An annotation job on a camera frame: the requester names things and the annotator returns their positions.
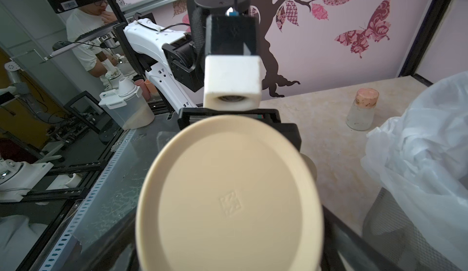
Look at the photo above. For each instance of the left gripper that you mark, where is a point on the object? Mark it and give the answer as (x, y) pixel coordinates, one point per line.
(271, 117)

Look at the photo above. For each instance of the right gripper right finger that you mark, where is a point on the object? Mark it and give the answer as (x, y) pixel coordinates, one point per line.
(343, 247)

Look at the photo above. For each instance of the white slotted cable duct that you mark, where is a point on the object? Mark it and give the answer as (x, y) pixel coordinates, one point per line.
(68, 240)

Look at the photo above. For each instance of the white plastic trash bag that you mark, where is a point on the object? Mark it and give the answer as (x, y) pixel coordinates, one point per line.
(421, 157)

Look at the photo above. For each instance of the left glass jar beige lid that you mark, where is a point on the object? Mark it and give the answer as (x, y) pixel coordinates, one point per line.
(311, 167)

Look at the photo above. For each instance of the grey mesh trash bin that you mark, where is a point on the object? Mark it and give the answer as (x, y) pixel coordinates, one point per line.
(389, 231)

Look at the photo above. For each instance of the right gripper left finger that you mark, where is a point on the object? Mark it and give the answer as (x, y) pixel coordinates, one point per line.
(103, 254)

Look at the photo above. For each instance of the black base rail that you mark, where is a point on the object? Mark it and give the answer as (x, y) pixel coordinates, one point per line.
(119, 195)

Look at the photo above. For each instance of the small bottle with cork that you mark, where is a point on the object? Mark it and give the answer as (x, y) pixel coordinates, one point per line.
(361, 113)

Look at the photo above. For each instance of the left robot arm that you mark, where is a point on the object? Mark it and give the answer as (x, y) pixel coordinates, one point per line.
(174, 60)

